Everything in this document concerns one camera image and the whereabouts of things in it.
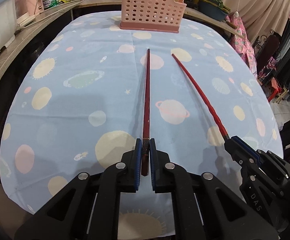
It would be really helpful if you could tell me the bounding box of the bright red chopstick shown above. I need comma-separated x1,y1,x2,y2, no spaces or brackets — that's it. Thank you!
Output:
172,53,230,141

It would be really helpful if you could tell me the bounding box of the dark red chopstick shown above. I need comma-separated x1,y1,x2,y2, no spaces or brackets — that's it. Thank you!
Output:
141,49,150,177

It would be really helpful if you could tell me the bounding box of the blue planet pattern tablecloth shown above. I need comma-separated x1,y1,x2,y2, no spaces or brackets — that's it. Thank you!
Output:
0,12,282,239

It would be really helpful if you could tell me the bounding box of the pink floral cloth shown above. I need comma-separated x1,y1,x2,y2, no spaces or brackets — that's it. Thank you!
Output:
225,11,257,77

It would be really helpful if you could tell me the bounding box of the beige hanging curtain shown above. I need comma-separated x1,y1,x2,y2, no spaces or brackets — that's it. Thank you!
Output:
222,0,290,42

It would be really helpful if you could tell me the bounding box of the blue bowl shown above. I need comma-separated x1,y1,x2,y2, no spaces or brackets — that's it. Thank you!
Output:
198,3,229,21

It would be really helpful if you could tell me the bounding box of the yellow bowl with greens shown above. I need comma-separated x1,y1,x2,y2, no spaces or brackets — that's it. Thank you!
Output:
198,0,231,14

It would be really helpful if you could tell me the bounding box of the pink perforated utensil basket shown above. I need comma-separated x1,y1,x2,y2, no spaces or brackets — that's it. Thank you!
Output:
120,0,186,33

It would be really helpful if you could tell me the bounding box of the white blender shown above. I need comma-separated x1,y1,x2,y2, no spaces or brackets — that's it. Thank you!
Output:
15,0,37,28

